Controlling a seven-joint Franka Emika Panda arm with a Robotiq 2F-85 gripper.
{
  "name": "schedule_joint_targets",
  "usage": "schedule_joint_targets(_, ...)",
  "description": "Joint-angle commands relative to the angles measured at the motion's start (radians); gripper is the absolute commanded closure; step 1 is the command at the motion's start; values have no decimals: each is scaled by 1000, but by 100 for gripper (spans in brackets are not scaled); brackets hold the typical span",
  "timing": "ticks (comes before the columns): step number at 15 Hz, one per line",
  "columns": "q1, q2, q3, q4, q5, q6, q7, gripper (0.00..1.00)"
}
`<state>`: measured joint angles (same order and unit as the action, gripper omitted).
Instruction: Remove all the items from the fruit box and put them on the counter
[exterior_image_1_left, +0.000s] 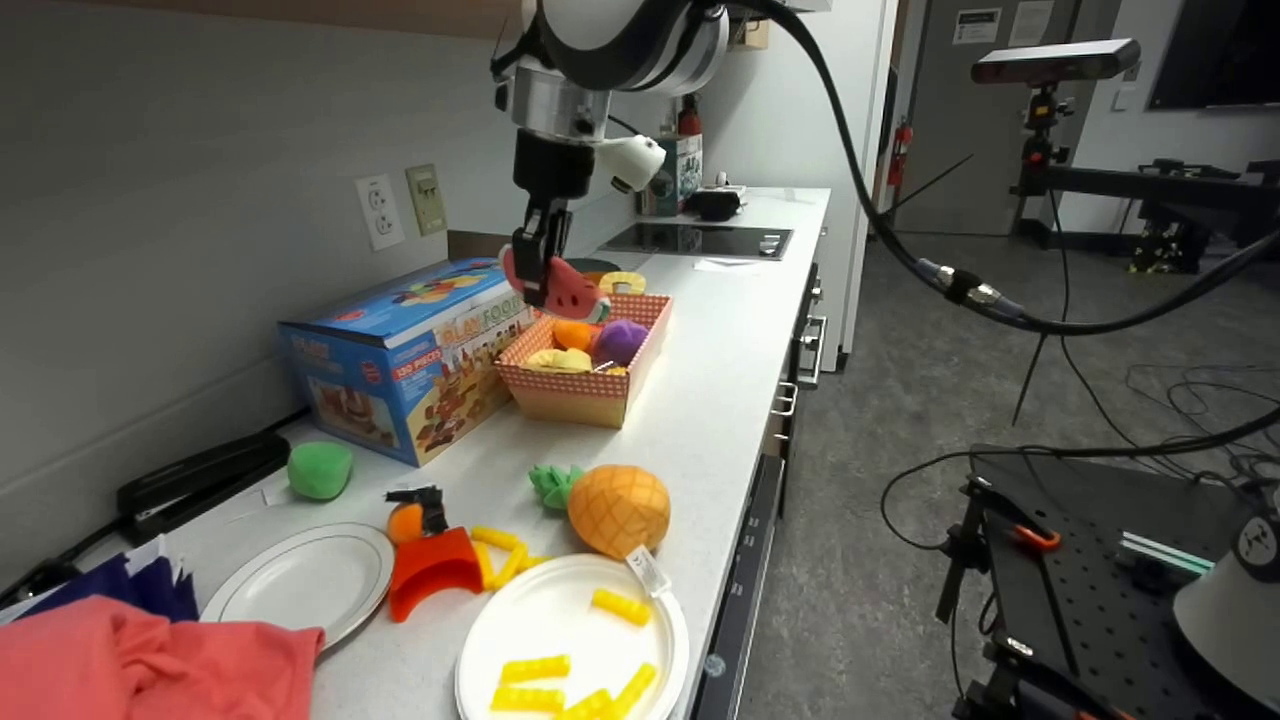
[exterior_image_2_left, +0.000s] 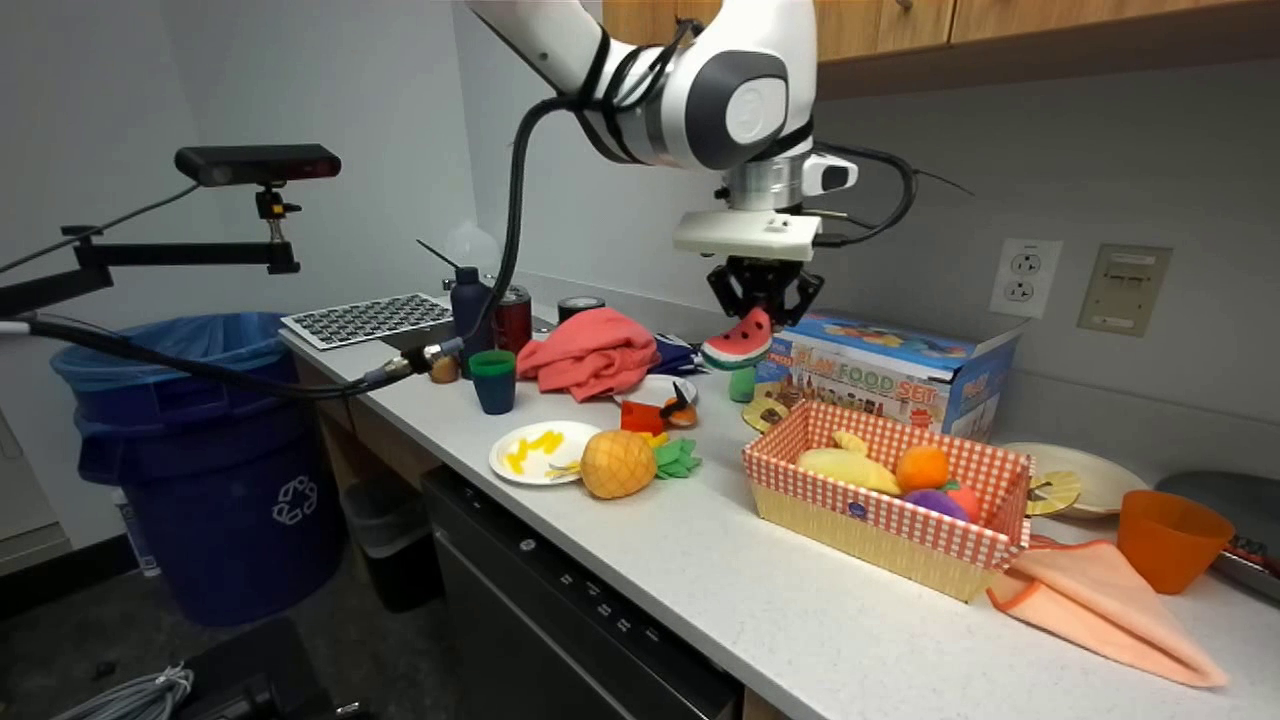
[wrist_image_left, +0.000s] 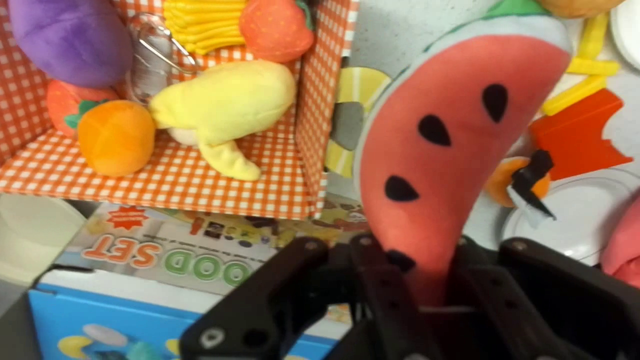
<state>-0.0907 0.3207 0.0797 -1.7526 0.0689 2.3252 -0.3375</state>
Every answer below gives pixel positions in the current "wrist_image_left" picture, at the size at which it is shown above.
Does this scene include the clear sanitizer bottle with carabiner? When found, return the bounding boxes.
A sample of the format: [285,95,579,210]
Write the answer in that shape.
[123,12,202,101]

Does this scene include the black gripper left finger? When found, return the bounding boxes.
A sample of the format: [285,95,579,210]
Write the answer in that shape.
[179,230,429,360]

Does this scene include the plush watermelon slice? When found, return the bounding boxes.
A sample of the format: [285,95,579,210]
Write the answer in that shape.
[352,12,576,308]

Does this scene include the red toy fries holder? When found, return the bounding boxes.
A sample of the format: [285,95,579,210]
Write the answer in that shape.
[527,87,636,181]

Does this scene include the yellow toy ring slice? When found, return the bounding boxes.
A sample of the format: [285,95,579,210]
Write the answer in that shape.
[324,66,395,180]

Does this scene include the loose yellow plastic fries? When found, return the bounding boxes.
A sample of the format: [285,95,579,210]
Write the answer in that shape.
[539,12,622,118]

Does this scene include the plush orange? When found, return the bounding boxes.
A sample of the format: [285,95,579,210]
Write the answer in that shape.
[77,98,158,178]

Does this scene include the yellow toy fries bundle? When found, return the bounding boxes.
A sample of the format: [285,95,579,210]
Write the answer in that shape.
[163,0,249,58]

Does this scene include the pink cloth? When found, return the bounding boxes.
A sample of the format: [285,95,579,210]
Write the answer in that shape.
[599,191,640,287]

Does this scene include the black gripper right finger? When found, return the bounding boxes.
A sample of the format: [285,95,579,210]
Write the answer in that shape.
[452,233,640,360]

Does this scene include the purple plush fruit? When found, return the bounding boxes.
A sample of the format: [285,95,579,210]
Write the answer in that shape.
[7,0,136,87]

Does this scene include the blue toy food set box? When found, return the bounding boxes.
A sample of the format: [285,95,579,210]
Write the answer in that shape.
[26,196,377,360]

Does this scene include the yellow plush banana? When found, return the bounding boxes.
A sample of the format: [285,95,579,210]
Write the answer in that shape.
[146,58,298,184]

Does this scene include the white plate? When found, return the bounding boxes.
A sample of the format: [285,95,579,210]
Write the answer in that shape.
[467,167,640,268]
[609,0,640,55]

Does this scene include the small orange black toy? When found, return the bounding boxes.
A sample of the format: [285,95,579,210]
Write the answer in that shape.
[485,148,559,222]

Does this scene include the red checkered fruit box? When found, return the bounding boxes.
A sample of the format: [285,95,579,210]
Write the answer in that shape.
[0,0,359,222]

